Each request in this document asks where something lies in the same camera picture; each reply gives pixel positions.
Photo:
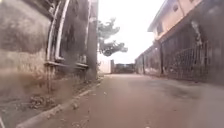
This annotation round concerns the littered dirt strip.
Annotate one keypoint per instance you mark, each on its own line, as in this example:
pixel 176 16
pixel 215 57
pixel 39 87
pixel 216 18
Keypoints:
pixel 20 106

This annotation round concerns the peach building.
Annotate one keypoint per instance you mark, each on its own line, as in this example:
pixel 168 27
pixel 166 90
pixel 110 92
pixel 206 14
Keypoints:
pixel 173 16

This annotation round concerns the reddish brown paved lane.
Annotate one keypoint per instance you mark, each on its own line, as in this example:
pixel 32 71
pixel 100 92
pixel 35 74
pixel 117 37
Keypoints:
pixel 133 100

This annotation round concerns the trees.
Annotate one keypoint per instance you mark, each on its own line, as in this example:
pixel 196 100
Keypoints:
pixel 108 48

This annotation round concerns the white wall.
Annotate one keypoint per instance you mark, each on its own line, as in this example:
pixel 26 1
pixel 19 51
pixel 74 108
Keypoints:
pixel 105 66

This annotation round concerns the concrete kerb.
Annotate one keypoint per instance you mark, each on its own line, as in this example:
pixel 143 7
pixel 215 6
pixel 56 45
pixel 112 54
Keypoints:
pixel 43 115

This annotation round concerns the dark compound wall with gate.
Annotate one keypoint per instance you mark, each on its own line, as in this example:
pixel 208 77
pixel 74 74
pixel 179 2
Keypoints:
pixel 186 63

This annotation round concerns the dark gate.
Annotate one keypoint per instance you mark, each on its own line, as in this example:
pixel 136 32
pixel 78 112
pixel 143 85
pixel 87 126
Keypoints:
pixel 124 68

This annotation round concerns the weathered grey building with pipes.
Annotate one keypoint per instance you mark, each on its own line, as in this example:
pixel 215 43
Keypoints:
pixel 23 33

